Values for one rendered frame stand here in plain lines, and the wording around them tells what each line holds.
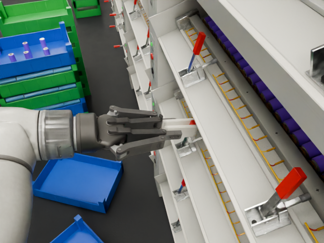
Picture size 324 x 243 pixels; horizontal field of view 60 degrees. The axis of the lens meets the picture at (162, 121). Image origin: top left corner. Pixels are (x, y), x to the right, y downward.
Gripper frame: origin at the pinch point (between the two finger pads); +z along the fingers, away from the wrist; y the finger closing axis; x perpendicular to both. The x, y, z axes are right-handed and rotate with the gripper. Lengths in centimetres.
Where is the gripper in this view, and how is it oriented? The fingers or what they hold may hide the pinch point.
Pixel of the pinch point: (179, 128)
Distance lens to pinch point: 57.6
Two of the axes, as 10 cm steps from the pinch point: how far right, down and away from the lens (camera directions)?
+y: 2.3, 6.8, -6.9
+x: 1.6, -7.3, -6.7
